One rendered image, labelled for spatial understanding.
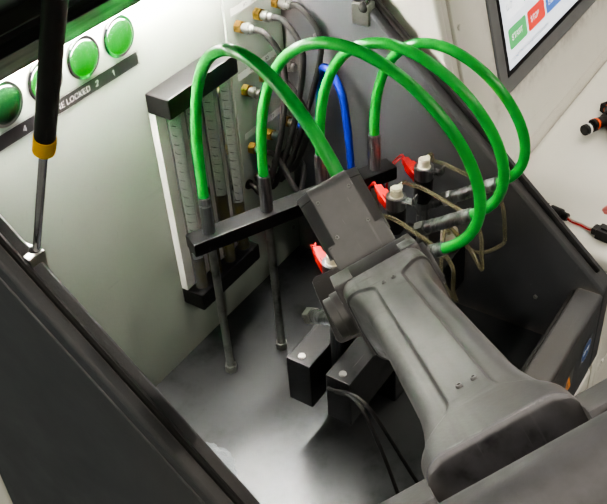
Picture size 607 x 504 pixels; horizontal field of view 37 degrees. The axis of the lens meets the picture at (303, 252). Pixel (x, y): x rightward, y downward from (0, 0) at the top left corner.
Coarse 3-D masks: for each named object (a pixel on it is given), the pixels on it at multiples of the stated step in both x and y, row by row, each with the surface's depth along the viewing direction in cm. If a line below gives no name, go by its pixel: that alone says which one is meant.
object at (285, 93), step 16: (224, 48) 94; (240, 48) 92; (208, 64) 100; (256, 64) 89; (272, 80) 88; (192, 96) 107; (288, 96) 87; (192, 112) 109; (304, 112) 86; (192, 128) 111; (304, 128) 86; (192, 144) 113; (320, 144) 85; (336, 160) 85
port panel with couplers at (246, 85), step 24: (240, 0) 126; (264, 0) 130; (288, 0) 131; (240, 24) 126; (264, 24) 132; (264, 48) 134; (240, 72) 131; (240, 96) 133; (240, 120) 135; (288, 120) 144; (240, 144) 137
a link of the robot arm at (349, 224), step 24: (312, 192) 71; (336, 192) 71; (360, 192) 73; (312, 216) 73; (336, 216) 71; (360, 216) 70; (336, 240) 70; (360, 240) 70; (384, 240) 70; (336, 264) 70; (432, 264) 65; (336, 312) 66
